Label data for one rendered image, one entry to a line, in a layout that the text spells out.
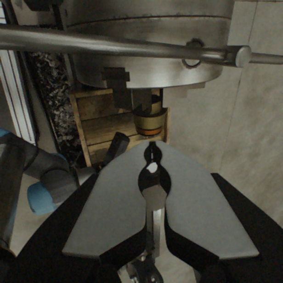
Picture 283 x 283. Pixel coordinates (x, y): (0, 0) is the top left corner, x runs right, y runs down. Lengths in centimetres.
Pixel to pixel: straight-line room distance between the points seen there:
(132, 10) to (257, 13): 217
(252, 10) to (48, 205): 229
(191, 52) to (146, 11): 10
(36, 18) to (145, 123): 66
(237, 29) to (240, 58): 199
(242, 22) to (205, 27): 196
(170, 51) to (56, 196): 38
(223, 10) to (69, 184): 43
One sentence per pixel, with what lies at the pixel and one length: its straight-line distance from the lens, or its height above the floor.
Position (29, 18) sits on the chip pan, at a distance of 93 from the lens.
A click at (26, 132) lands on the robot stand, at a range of 136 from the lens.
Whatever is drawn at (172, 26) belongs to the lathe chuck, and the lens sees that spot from 27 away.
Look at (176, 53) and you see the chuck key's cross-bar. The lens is 18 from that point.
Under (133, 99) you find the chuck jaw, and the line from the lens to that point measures 31.
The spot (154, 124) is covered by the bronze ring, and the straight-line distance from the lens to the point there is 43.
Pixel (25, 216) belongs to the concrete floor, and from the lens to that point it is 215.
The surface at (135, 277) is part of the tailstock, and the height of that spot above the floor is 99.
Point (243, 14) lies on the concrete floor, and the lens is 226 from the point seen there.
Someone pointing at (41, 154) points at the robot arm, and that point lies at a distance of 52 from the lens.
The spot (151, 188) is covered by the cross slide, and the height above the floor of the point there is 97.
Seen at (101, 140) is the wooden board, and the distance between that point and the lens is 66.
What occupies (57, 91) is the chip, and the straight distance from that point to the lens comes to 91.
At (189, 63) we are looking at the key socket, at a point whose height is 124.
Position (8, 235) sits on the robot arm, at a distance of 29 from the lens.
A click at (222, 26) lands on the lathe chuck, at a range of 34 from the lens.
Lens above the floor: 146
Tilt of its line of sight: 53 degrees down
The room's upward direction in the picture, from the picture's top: 138 degrees clockwise
